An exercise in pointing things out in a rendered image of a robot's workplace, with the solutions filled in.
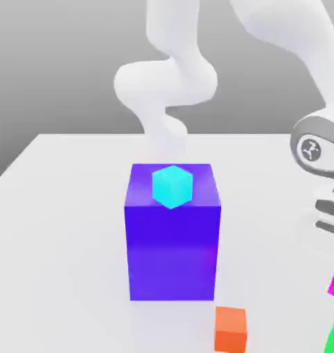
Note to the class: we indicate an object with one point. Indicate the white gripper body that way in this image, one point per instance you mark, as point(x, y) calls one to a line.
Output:
point(330, 229)

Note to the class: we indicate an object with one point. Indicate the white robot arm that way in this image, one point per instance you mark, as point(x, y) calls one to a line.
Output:
point(166, 82)

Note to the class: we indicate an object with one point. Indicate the small orange cube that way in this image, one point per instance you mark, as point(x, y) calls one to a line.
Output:
point(230, 331)

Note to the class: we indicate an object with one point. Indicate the small cyan cube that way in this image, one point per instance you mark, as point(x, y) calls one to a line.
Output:
point(172, 187)

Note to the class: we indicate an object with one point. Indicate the large purple box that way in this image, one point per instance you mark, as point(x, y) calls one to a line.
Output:
point(172, 253)

